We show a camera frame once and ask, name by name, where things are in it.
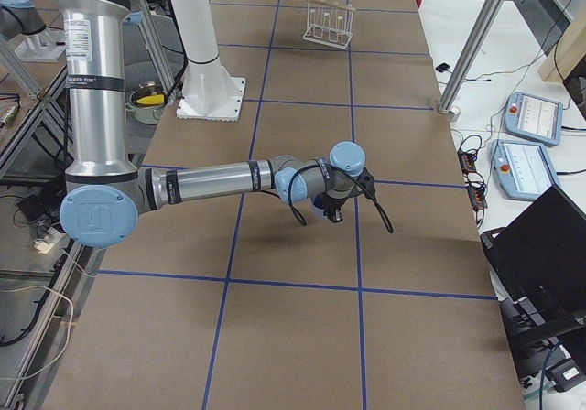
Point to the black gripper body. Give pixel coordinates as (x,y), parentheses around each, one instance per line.
(331,205)

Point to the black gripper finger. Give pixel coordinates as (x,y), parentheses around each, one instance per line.
(336,217)

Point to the light blue plastic cup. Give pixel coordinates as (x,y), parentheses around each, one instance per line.
(317,206)

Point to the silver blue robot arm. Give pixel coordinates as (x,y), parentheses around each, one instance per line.
(107,193)

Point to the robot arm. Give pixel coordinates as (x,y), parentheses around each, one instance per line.
(20,17)

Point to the brown paper table cover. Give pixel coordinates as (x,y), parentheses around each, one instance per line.
(231,304)

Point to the black orange usb hub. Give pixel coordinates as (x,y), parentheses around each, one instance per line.
(467,162)

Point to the small black device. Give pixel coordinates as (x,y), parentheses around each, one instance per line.
(442,67)

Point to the lower teach pendant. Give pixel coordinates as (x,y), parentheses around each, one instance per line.
(523,170)

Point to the teach pendant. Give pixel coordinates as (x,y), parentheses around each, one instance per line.
(523,170)
(533,118)

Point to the black laptop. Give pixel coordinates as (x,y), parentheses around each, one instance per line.
(540,255)

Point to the pot with yellow item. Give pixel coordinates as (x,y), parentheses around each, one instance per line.
(146,103)

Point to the upper teach pendant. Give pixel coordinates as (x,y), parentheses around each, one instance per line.
(533,118)

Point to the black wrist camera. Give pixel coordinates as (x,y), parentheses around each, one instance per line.
(366,183)

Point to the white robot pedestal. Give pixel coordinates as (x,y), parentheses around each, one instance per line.
(209,91)

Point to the white wire cup holder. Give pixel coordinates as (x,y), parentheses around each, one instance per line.
(329,24)

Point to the aluminium frame post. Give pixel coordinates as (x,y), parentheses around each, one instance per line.
(469,52)

